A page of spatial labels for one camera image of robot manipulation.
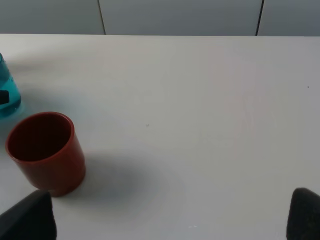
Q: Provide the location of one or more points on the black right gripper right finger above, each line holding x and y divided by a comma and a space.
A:
303, 221

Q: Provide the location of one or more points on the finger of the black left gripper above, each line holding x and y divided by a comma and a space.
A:
4, 97

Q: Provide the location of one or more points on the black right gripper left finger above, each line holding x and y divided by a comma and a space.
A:
31, 218

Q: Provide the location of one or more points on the teal translucent plastic cup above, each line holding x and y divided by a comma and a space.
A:
7, 83

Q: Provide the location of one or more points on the red plastic cup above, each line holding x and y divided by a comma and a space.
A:
46, 149

